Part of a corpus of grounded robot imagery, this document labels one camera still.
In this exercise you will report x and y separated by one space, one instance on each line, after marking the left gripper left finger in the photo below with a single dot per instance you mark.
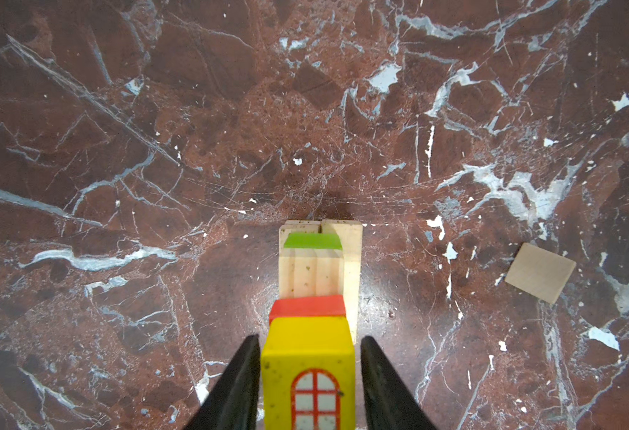
232 403

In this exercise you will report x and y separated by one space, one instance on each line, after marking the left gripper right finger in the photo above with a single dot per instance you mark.
388 402

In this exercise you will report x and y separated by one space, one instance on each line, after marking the yellow window block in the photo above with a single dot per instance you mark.
309 374

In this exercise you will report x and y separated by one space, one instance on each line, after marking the red wooden cube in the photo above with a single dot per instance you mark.
322 306

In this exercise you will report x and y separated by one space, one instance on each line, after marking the grooved wooden block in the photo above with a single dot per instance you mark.
307 272

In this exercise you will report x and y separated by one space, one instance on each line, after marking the green wooden block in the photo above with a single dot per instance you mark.
313 240

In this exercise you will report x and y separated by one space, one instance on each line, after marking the small wooden block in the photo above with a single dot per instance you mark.
539 272

